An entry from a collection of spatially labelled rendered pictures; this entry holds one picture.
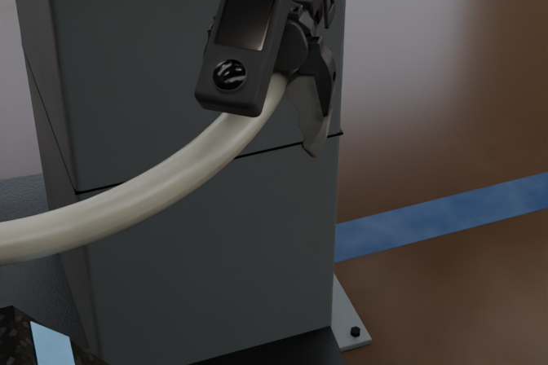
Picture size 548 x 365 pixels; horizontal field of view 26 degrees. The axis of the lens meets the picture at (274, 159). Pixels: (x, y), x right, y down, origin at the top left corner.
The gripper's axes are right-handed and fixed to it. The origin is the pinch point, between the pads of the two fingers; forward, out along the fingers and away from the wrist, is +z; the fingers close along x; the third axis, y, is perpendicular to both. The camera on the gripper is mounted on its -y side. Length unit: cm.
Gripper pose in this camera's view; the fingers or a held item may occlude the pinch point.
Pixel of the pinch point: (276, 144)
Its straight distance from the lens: 97.0
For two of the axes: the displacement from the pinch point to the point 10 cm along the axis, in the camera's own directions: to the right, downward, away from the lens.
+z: 0.8, 7.4, 6.7
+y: 3.0, -6.6, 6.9
